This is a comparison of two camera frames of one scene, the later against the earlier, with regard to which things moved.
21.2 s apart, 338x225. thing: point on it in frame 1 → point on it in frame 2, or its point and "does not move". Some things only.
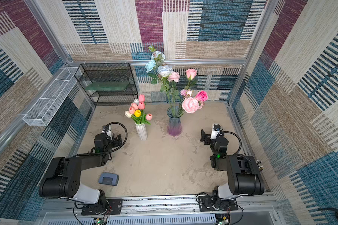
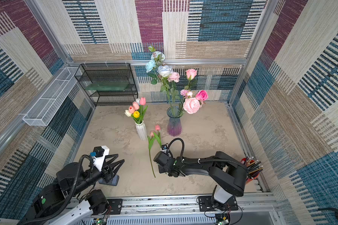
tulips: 149,116 → 150,141
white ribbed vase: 142,131 does not move
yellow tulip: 137,113 does not move
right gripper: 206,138 → 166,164
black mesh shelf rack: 109,84 does not move
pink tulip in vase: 134,106 does not move
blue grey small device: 109,179 does not move
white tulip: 127,114 does not move
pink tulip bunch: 142,98 → 157,128
